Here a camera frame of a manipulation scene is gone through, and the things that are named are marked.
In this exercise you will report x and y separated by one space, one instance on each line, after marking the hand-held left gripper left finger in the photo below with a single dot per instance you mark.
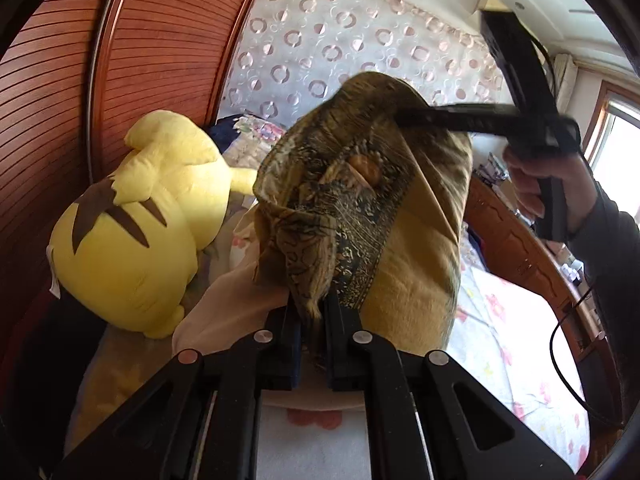
285 360

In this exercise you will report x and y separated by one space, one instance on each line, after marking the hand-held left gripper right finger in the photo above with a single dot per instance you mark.
340 360

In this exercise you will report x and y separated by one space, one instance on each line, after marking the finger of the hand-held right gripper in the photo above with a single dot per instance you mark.
475 125
460 110

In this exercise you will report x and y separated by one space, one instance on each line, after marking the yellow-brown patterned shirt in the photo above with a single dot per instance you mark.
400 270

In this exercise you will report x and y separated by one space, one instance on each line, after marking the person's right hand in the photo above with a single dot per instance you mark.
580 185

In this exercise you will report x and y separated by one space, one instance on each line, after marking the stack of papers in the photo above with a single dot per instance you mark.
492 167

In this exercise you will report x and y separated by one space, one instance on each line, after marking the white window curtain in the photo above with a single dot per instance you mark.
565 80

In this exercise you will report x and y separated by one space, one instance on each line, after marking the beige cloth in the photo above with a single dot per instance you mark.
225 300

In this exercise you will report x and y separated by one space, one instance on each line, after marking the wooden sideboard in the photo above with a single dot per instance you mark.
515 240

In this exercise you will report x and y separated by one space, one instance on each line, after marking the circle-patterned sheer curtain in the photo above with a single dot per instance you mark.
325 35

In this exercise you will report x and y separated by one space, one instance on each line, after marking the white pink-flowered sheet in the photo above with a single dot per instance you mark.
500 340

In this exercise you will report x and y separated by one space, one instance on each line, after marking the yellow plush toy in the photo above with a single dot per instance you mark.
140 240

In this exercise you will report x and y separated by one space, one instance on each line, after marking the floral quilt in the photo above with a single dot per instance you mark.
255 140

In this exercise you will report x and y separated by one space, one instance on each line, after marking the slatted wooden wardrobe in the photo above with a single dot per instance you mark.
165 60

